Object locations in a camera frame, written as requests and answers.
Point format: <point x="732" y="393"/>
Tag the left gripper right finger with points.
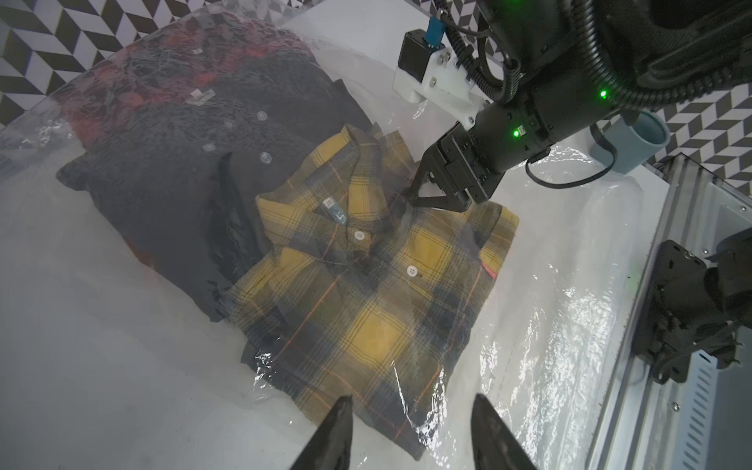
<point x="494" y="446"/>

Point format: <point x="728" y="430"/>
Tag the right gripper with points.
<point x="461" y="168"/>

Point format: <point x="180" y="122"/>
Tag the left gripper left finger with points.
<point x="330" y="447"/>

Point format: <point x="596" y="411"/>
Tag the yellow plaid shirt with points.
<point x="362" y="294"/>

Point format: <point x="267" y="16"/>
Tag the red black plaid shirt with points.
<point x="175" y="66"/>

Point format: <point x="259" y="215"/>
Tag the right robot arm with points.
<point x="533" y="73"/>

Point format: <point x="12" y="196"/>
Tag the teal mug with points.
<point x="636" y="143"/>

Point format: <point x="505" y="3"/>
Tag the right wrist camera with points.
<point x="427" y="70"/>

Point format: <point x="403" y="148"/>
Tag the aluminium front rail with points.
<point x="645" y="425"/>

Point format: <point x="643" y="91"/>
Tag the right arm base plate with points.
<point x="693" y="305"/>

